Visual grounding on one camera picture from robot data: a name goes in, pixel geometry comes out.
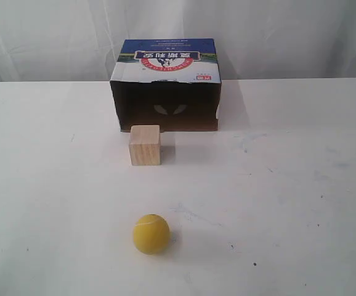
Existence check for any yellow tennis ball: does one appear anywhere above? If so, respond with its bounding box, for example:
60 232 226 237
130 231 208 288
133 214 171 254

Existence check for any blue white cardboard box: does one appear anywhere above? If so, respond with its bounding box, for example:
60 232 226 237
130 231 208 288
110 38 222 132

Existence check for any white backdrop curtain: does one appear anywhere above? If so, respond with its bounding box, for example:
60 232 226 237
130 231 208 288
0 1 356 81

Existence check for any light wooden cube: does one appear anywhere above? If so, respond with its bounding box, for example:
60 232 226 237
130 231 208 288
129 125 161 166

